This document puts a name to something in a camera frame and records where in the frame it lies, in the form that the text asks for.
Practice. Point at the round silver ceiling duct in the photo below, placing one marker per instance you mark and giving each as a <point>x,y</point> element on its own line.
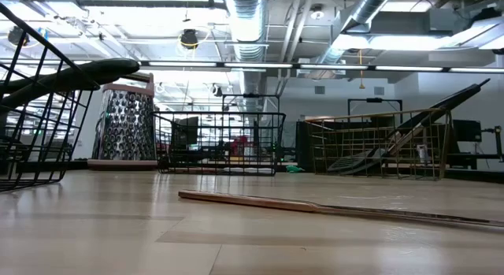
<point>248,38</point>

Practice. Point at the pink box grater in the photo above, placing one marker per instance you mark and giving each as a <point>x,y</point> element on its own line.
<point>126,125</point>

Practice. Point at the black ceiling speaker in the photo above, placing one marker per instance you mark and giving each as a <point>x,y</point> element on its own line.
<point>189,39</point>
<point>17,35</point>

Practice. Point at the black slotted spoon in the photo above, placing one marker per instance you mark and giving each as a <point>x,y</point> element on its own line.
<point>453,104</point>

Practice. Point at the slanted silver ceiling duct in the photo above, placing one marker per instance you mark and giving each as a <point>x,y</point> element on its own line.
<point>370,7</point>

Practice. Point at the black ladle with white label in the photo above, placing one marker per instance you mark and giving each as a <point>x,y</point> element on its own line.
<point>110,68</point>

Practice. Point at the black background monitor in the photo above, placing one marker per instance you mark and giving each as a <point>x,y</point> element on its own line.
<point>468,131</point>
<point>185,131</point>

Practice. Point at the black metal stand frame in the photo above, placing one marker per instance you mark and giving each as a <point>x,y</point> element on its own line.
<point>252,95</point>
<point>374,99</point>

